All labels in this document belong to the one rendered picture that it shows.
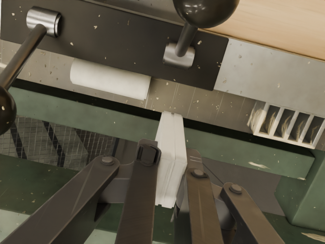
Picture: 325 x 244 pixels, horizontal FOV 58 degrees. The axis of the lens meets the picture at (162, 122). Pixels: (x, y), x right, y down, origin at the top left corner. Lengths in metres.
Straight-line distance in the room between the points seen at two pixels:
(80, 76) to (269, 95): 0.19
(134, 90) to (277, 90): 0.14
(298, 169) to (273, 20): 0.23
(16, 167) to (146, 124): 0.19
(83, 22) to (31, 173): 0.24
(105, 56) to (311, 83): 0.20
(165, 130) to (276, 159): 0.29
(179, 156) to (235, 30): 0.18
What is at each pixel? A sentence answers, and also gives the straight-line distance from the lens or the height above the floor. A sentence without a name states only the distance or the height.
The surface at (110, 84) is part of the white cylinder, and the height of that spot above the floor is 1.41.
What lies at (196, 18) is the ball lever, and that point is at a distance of 0.17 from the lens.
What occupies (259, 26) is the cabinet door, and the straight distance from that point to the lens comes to 0.31.
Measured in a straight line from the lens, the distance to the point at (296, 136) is 0.35.
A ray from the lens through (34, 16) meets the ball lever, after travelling 0.28.
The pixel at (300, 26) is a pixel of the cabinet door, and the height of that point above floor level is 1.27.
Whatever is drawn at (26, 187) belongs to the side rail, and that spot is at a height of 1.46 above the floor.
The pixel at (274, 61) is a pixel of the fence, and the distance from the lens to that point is 0.30.
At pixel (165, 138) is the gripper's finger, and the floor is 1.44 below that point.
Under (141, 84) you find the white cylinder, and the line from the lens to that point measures 0.30.
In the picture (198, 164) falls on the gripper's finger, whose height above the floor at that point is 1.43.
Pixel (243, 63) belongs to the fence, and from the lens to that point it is 0.29.
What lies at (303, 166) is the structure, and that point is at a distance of 0.47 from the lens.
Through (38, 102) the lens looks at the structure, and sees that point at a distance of 0.43.
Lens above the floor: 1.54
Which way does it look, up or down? 36 degrees down
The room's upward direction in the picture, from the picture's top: 92 degrees counter-clockwise
